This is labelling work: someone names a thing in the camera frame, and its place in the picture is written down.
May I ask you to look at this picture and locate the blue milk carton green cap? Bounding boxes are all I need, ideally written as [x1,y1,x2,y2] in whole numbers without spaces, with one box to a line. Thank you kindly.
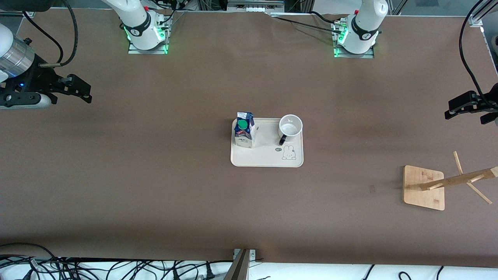
[233,112,256,149]

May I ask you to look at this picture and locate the white mug black handle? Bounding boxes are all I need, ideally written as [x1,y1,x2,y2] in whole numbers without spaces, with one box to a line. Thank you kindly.
[278,114,303,146]

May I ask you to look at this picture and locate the wooden cup rack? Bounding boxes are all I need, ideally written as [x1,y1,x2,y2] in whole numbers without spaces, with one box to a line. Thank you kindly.
[403,151,498,211]

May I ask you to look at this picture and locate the silver background device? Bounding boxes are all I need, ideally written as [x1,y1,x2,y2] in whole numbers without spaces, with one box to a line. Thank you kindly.
[228,0,284,13]

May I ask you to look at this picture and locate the cream rabbit print tray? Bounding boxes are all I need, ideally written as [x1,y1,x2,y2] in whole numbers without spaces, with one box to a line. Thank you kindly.
[230,117,304,168]

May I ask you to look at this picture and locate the aluminium profile bar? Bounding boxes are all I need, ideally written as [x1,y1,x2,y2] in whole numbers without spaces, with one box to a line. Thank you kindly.
[224,249,249,280]

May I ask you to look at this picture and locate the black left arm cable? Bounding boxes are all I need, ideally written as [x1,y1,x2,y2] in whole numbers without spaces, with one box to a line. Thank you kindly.
[459,0,498,107]

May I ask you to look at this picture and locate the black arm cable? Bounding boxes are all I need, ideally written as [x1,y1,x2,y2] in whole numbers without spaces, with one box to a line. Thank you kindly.
[21,0,78,67]
[459,0,498,107]

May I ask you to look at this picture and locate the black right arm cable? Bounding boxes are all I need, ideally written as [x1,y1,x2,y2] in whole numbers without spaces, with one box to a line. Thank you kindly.
[21,0,78,67]

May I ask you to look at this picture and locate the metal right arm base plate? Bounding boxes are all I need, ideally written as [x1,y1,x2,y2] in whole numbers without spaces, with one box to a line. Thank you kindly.
[128,12,169,54]

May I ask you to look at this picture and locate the aluminium frame post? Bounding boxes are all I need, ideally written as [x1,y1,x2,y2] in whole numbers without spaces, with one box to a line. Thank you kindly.
[469,0,498,28]

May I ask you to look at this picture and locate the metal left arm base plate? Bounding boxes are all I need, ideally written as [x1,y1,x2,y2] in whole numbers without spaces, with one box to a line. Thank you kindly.
[333,19,375,59]

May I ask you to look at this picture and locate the black arc cable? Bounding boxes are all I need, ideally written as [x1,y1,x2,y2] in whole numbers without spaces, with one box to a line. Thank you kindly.
[0,243,60,262]

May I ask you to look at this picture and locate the short black table cable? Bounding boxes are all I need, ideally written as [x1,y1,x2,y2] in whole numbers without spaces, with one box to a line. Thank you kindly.
[310,11,345,23]

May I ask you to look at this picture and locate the long black table cable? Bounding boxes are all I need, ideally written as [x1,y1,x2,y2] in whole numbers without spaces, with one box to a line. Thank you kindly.
[272,15,340,32]

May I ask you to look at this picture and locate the black cable with plug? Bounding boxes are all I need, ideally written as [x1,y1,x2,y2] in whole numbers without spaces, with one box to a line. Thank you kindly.
[200,261,215,280]

